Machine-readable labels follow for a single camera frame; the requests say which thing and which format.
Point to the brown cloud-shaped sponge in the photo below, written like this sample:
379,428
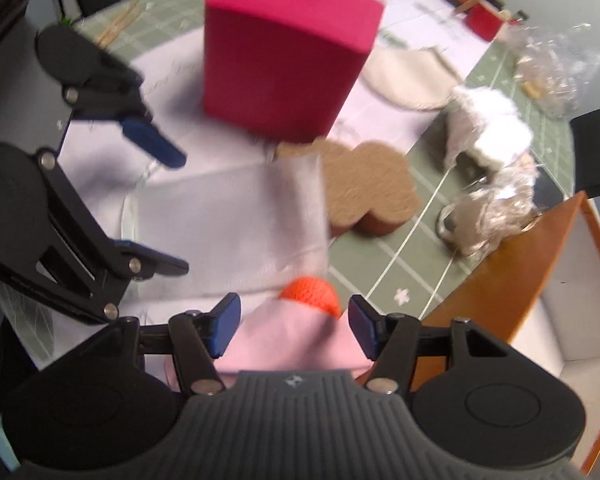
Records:
370,185

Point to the magenta fabric cube box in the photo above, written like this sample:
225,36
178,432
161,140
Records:
280,50

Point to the black chair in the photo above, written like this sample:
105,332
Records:
597,150

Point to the white printed table runner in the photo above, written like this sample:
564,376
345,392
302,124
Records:
180,75

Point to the wooden stick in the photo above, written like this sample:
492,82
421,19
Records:
467,6

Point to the orange storage box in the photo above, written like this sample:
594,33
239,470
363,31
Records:
505,270

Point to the beige bath mitt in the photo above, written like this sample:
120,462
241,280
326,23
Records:
410,77

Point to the clear plastic bag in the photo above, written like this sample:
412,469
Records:
555,70

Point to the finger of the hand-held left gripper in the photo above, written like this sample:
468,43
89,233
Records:
150,137
150,262

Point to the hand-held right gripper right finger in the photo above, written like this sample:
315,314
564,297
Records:
362,330

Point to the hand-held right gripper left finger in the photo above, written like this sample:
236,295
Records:
225,327

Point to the plastic wrap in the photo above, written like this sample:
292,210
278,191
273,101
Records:
495,210

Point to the pink cloth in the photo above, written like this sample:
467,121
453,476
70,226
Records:
290,345

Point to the bundle of wooden sticks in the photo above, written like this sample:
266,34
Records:
117,25

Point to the green checked tablecloth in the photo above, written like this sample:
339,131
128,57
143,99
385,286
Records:
430,200

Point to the white crinkled plastic bag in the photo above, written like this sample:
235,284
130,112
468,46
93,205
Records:
230,220

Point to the pink white crochet pouch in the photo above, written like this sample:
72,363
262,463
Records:
490,120

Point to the red mug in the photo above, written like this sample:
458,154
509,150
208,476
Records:
485,20

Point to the orange crochet ball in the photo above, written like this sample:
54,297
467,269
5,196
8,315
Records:
312,292

